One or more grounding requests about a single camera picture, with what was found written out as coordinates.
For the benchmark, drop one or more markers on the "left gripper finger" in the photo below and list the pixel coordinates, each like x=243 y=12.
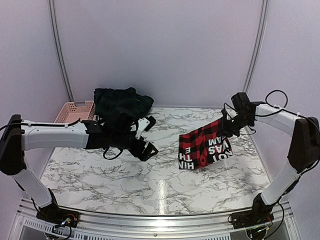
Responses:
x=149 y=147
x=147 y=154

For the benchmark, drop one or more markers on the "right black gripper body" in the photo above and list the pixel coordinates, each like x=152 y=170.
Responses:
x=233 y=127

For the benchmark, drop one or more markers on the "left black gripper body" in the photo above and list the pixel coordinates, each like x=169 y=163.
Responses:
x=134 y=150

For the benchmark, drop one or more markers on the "red black plaid shirt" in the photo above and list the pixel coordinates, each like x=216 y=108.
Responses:
x=203 y=146

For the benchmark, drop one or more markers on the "green plaid skirt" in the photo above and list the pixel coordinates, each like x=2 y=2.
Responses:
x=106 y=100

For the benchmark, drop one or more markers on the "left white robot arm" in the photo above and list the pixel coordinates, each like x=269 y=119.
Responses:
x=123 y=131

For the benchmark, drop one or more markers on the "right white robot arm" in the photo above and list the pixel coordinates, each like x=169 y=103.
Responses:
x=296 y=142

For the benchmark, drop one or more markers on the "pink plastic basket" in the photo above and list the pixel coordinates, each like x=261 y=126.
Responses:
x=72 y=111

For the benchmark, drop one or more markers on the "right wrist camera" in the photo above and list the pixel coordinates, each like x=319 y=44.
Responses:
x=225 y=115

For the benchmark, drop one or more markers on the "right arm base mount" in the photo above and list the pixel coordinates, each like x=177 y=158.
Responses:
x=244 y=219

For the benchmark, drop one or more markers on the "aluminium front table rail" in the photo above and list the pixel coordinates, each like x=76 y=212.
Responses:
x=110 y=226

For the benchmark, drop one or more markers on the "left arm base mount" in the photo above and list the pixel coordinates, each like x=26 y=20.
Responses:
x=57 y=217

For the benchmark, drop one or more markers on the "right aluminium frame post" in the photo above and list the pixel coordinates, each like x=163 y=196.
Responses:
x=261 y=29

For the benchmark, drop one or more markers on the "aluminium frame post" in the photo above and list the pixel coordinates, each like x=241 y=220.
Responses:
x=59 y=50
x=261 y=29

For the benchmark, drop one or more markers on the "left aluminium frame post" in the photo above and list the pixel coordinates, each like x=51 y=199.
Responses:
x=59 y=50

